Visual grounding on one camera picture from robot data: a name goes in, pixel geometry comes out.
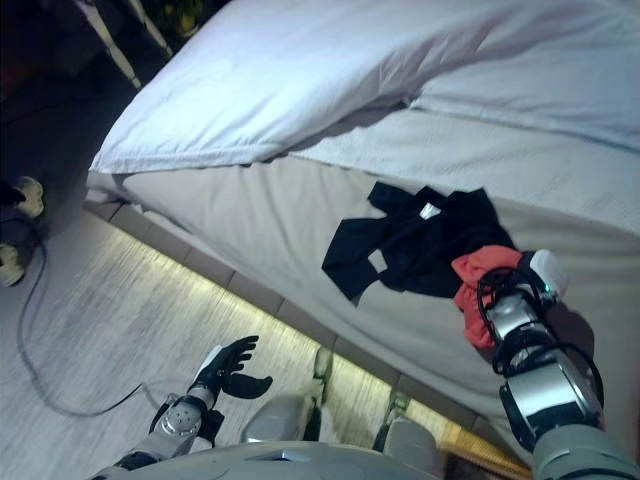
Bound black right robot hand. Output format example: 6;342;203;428
522;248;571;297

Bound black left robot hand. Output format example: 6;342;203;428
192;335;274;401

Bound red garment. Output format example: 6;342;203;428
450;244;527;351

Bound black garment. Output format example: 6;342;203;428
320;182;522;307

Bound white textured bed sheet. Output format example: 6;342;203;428
288;106;640;237

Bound bed with grey cover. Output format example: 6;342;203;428
121;158;640;442

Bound silver left robot leg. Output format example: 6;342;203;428
239;347;335;447

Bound silver robot leg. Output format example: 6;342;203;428
372;389;447;480
239;347;335;447

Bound grey robot torso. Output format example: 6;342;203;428
99;438;451;480

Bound grey striped rug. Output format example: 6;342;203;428
0;199;456;480

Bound silver right robot leg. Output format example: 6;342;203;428
372;389;447;480

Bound white sneaker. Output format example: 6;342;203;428
0;174;47;220
0;241;27;290

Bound white duvet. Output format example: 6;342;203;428
88;0;640;177

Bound white furniture legs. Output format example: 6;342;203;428
73;0;175;92

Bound yellow green plant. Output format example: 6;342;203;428
163;0;202;37

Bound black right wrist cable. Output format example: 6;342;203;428
476;266;607;432

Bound beige upholstered bed frame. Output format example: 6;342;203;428
83;171;532;477

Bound grey floor cable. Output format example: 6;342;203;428
16;218;172;417

